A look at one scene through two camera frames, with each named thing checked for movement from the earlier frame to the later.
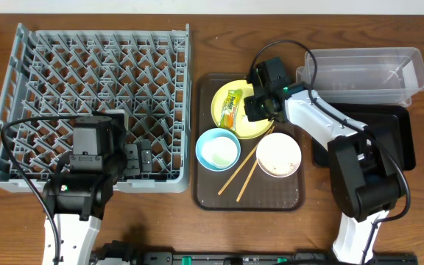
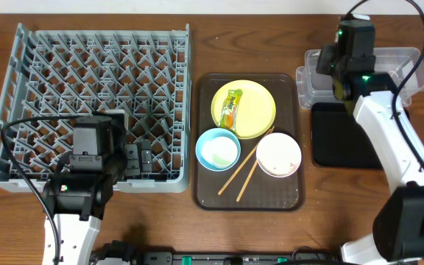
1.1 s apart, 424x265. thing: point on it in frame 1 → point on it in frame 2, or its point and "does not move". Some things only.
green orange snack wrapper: [227, 120] does not move
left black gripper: [138, 159] does not move
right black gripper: [253, 109] → [324, 59]
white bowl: [278, 154] does not move
